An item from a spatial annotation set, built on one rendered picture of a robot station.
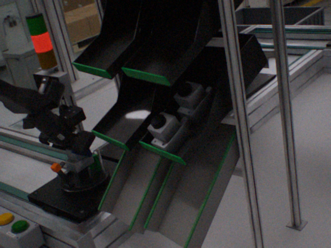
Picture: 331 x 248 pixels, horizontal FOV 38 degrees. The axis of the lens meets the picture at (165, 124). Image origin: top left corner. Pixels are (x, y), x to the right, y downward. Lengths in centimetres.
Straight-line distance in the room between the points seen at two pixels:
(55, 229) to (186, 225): 37
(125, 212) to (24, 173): 61
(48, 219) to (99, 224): 15
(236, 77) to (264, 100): 84
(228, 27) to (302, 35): 159
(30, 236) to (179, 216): 42
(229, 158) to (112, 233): 42
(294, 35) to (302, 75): 51
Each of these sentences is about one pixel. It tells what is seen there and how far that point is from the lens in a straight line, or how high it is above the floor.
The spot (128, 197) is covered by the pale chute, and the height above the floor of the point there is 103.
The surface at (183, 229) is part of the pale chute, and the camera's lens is 104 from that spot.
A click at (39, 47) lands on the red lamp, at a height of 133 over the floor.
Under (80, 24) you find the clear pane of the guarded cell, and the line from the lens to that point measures 281.
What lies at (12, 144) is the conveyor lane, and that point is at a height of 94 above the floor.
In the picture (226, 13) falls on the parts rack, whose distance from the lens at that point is 87.
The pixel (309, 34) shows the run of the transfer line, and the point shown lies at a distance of 243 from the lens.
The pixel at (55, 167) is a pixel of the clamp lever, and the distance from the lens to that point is 130.
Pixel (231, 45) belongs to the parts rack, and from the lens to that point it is 89.
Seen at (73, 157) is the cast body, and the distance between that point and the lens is 133.
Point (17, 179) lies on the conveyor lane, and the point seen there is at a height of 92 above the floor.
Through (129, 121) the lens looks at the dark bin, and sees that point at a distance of 107.
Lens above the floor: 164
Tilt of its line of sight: 24 degrees down
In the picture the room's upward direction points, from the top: 12 degrees counter-clockwise
